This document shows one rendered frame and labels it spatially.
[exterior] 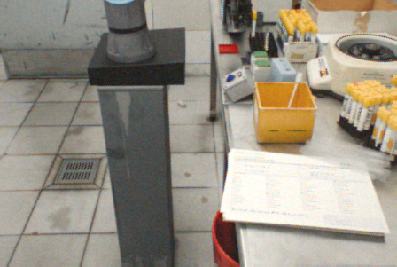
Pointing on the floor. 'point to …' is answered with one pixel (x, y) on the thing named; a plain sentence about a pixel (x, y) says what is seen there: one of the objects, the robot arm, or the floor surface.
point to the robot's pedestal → (140, 171)
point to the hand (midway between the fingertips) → (237, 25)
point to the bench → (323, 255)
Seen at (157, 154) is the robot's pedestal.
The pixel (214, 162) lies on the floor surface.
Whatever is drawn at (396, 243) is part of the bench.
